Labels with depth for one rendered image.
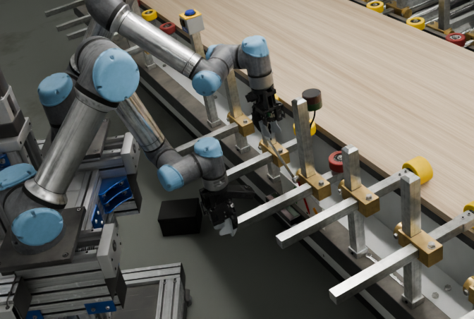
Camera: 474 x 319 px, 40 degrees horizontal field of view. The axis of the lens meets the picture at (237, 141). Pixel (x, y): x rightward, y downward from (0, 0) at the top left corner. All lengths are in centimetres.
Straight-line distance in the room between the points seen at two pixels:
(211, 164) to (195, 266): 140
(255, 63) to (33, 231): 78
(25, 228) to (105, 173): 69
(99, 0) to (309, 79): 104
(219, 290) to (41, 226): 150
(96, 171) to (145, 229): 123
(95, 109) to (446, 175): 108
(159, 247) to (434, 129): 163
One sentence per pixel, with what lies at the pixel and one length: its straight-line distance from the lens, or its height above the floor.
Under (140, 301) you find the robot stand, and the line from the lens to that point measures 281.
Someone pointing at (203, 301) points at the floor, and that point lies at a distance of 301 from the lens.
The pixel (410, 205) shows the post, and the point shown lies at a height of 108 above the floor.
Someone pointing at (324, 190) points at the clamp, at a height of 85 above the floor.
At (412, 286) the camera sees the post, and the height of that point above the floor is 78.
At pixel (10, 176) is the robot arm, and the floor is 127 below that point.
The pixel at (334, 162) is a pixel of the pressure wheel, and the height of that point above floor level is 91.
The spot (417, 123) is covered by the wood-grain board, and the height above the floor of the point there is 90.
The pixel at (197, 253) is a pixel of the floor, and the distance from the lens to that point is 324.
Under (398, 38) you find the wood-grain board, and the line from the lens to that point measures 288.
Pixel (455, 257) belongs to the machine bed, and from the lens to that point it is 207.
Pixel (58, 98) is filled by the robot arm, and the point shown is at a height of 123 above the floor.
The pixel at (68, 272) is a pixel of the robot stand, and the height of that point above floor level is 95.
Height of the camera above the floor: 218
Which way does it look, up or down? 33 degrees down
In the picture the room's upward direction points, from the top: 11 degrees counter-clockwise
